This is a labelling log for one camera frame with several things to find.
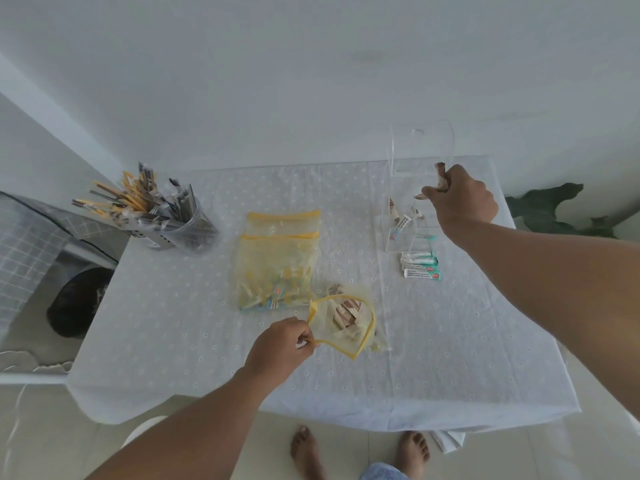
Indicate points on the person's right hand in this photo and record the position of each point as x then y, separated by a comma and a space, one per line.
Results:
465, 202

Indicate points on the person's left hand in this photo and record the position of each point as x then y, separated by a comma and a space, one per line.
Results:
275, 349

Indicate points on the person's left fingers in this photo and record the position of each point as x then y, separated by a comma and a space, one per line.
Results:
306, 337

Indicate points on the person's right fingers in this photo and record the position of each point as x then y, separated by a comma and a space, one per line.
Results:
439, 194

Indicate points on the person's right forearm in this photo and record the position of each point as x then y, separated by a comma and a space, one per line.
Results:
560, 294

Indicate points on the person's left forearm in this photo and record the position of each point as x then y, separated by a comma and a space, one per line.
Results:
190, 434

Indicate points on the brown white sachet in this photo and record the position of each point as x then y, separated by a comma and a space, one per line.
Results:
401, 225
394, 208
417, 213

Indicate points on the pile of brown sachets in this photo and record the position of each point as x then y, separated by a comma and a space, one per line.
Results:
346, 312

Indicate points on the pile of colourful sachets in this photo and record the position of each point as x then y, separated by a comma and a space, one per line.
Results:
272, 293

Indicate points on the clear acrylic organizer box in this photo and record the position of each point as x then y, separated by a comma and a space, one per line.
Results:
400, 144

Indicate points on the stack of teal white sachets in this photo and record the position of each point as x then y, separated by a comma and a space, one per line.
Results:
421, 266

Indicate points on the large yellow-edged clear zip bag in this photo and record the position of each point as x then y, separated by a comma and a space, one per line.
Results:
272, 264

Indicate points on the green leafy plant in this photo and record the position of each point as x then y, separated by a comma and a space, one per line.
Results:
542, 209

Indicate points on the white eyelet tablecloth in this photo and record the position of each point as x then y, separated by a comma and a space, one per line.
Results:
200, 319

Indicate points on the person's left foot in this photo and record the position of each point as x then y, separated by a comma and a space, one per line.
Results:
307, 453

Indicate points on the person's foot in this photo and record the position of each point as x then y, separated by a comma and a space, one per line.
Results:
307, 453
413, 452

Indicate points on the small yellow-edged clear zip bag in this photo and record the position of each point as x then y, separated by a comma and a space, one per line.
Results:
285, 222

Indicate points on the grey perforated holder cup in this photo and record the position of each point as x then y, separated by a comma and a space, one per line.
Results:
192, 234

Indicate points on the blue denim shorts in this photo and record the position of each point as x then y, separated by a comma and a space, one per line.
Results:
382, 472

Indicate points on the person's right foot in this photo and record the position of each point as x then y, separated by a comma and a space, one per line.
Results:
413, 452

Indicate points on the white round stool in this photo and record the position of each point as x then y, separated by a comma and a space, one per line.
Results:
142, 428

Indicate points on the bunch of wrapped stick packets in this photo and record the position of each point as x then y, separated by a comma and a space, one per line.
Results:
135, 197

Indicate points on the dark round washer door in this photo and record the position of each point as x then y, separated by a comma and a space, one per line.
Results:
77, 302

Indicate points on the white scalloped mat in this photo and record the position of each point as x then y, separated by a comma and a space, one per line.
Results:
30, 364

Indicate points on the grey checked appliance cover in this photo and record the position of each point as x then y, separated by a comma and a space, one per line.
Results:
30, 244

